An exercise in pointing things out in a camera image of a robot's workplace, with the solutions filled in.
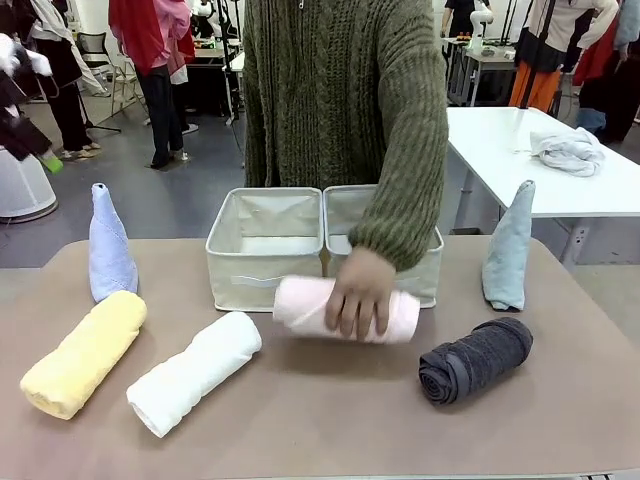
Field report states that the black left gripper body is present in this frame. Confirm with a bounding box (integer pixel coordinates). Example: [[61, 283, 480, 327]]
[[0, 105, 53, 162]]

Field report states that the lavender cone-folded towel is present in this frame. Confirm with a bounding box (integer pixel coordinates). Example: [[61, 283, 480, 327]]
[[88, 182, 140, 305]]

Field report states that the white towel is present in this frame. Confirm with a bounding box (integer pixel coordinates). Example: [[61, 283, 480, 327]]
[[125, 310, 264, 439]]

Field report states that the pink towel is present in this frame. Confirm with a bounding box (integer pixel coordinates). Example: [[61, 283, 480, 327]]
[[272, 274, 421, 346]]

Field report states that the pale teal cone-folded towel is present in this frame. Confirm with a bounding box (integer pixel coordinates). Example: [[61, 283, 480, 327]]
[[481, 179, 536, 312]]

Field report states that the dark grey towel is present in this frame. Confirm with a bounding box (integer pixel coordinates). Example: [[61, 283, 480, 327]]
[[418, 316, 535, 407]]

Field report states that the left forearm in green sleeve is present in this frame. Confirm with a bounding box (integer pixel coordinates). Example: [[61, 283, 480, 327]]
[[348, 144, 450, 274]]

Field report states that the person's left hand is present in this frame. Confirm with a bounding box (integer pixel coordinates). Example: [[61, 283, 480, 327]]
[[324, 245, 397, 344]]

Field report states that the white round air purifier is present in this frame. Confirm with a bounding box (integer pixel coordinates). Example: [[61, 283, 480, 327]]
[[0, 147, 59, 224]]

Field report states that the bystander in dark clothes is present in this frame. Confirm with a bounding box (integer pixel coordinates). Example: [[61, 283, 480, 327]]
[[27, 0, 109, 161]]

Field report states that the grey office chair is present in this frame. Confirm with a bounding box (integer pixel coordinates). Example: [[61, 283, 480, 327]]
[[74, 32, 151, 124]]

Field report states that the bystander with red cloth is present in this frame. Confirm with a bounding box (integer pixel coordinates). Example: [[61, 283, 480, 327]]
[[108, 0, 197, 170]]

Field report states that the yellow rolled towel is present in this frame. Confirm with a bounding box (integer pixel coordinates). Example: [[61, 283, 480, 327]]
[[19, 290, 149, 420]]

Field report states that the beige fabric storage bin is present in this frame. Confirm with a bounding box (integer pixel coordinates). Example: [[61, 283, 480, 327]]
[[205, 187, 327, 314], [322, 183, 445, 309]]

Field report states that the person's torso in green sweater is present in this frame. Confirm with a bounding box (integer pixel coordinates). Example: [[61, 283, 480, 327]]
[[242, 0, 450, 189]]

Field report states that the bystander in black clothes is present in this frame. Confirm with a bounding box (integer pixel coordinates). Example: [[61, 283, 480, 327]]
[[442, 0, 475, 42]]

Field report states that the grey background workbench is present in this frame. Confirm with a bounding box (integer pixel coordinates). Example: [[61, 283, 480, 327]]
[[442, 37, 519, 107]]

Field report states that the white table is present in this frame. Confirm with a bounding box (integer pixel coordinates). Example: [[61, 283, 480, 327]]
[[446, 106, 640, 266]]

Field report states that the bystander in orange trousers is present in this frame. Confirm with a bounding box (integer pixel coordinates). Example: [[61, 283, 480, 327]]
[[508, 0, 621, 114]]

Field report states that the crumpled white cloth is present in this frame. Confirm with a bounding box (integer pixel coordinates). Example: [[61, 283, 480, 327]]
[[529, 126, 607, 178]]

